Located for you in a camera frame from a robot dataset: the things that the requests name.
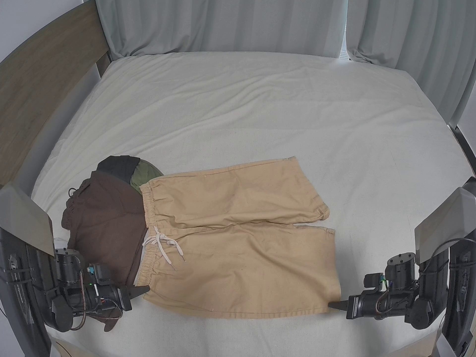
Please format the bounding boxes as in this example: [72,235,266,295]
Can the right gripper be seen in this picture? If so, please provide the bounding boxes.
[346,292,385,320]

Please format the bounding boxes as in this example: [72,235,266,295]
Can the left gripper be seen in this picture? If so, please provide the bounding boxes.
[97,284,134,311]

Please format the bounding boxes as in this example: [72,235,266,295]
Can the beige shorts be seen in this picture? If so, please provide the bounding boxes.
[133,156,342,319]

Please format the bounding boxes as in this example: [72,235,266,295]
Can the brown shorts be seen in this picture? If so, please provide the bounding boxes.
[61,171,149,333]

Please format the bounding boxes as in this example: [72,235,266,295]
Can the green garment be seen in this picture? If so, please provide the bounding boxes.
[128,159,164,196]

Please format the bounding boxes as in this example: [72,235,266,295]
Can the black garment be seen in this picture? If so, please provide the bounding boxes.
[96,155,141,184]

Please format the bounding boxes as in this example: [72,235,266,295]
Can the bed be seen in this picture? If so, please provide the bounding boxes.
[0,0,476,357]

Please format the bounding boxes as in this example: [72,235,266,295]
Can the window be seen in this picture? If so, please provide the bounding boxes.
[339,11,353,61]

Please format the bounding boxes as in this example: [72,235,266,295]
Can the pale green curtain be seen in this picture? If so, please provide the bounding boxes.
[91,0,350,61]
[346,0,476,127]

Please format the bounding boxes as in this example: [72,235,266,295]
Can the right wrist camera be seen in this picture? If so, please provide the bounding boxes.
[364,272,385,296]

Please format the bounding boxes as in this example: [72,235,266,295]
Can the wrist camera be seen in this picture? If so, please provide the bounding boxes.
[364,272,385,296]
[87,263,112,286]

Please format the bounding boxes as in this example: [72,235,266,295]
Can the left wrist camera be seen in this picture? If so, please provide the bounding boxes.
[87,263,112,286]

